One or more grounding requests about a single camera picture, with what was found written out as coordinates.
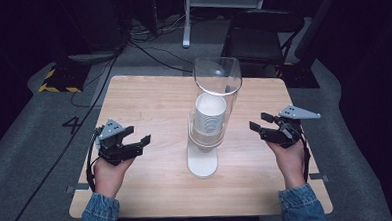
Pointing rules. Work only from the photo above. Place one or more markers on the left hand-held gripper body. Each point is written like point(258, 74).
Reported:
point(112, 150)

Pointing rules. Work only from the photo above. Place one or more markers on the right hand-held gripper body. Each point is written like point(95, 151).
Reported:
point(285, 133)

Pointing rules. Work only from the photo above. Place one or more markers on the stack of white paper cups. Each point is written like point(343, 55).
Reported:
point(211, 115)

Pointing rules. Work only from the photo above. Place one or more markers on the clear cup dispenser white base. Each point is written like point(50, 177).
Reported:
point(203, 163)

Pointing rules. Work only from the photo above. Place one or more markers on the person's left hand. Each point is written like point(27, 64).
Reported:
point(108, 177)

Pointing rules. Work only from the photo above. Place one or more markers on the person's right hand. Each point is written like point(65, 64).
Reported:
point(291, 163)

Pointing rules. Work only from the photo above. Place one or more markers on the grey tape strip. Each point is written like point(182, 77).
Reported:
point(318, 177)
point(77, 188)

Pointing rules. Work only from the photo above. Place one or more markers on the black chair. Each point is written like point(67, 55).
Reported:
point(257, 37)

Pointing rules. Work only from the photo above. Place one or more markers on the grey slanted pole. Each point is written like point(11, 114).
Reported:
point(317, 21)

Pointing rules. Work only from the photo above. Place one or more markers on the black box unit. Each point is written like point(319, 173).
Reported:
point(103, 21)

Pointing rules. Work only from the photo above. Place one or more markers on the black square base plate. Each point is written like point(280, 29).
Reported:
point(299, 77)

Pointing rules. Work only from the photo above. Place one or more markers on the black yellow striped base plate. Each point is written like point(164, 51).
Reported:
point(66, 79)

